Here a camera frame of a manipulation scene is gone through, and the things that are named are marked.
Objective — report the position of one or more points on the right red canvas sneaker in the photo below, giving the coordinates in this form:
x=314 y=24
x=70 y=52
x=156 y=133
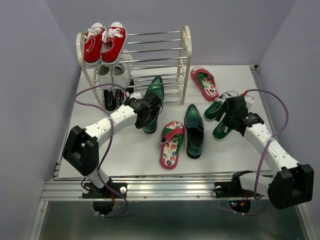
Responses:
x=113 y=41

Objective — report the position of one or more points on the pink sandal back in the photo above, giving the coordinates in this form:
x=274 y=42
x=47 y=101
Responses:
x=205 y=81

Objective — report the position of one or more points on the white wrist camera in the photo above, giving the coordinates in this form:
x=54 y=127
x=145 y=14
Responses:
x=249 y=100
x=135 y=95

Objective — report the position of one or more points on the pink sandal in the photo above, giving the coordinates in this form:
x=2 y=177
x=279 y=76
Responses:
x=171 y=141
x=205 y=81

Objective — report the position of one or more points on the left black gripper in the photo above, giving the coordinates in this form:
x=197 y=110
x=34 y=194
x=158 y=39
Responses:
x=139 y=125

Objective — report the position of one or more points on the green sneaker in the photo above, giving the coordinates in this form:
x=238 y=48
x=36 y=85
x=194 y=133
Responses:
x=221 y=130
x=213 y=110

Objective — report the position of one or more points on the green sneaker upper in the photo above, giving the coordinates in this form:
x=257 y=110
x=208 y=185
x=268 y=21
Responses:
x=213 y=110

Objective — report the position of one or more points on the green loafer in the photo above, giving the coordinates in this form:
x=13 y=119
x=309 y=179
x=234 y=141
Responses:
x=156 y=87
x=195 y=132

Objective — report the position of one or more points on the left white sneaker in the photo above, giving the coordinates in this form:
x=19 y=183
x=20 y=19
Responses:
x=105 y=77

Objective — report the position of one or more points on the green sneaker lower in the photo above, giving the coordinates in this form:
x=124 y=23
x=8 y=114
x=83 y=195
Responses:
x=221 y=130

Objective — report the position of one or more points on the red canvas sneaker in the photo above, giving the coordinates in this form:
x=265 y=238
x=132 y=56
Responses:
x=92 y=42
x=113 y=41

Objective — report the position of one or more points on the left black canvas sneaker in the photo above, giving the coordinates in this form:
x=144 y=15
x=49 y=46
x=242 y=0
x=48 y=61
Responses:
x=110 y=100

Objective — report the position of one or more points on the left red canvas sneaker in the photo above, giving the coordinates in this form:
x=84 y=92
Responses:
x=92 y=42

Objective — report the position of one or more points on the right white sneaker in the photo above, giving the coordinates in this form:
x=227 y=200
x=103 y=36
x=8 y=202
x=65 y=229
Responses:
x=121 y=73

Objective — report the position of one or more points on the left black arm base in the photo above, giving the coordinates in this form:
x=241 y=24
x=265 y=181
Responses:
x=90 y=191

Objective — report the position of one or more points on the cream shoe shelf with rods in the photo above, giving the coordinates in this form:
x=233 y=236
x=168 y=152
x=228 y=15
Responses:
x=166 y=54

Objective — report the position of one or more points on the aluminium rail frame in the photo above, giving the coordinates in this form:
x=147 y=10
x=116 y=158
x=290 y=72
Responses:
x=133 y=156

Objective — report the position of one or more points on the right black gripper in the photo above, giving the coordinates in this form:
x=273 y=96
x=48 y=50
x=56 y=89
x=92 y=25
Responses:
x=225 y=109

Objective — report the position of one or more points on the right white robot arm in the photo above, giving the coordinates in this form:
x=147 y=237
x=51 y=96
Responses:
x=291 y=183

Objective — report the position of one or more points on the black canvas sneaker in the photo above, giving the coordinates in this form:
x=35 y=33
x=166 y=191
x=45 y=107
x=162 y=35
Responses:
x=110 y=100
x=122 y=97

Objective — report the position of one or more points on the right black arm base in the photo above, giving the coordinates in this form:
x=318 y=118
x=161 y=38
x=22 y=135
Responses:
x=232 y=188

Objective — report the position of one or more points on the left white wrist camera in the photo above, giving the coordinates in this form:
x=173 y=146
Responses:
x=135 y=95

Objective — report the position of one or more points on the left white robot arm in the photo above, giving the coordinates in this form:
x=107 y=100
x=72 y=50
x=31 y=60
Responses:
x=82 y=145

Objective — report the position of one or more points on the white sneaker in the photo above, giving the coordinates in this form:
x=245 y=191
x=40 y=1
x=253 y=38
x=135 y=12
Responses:
x=121 y=73
x=105 y=77

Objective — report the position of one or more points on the green loafer on table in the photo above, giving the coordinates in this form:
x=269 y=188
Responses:
x=195 y=132

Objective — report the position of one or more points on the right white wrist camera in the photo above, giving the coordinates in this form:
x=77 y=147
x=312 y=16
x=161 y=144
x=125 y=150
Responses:
x=249 y=100

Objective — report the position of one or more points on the pink sandal front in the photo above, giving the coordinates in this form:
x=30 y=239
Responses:
x=171 y=141

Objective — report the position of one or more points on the right black canvas sneaker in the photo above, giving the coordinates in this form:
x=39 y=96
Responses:
x=122 y=97

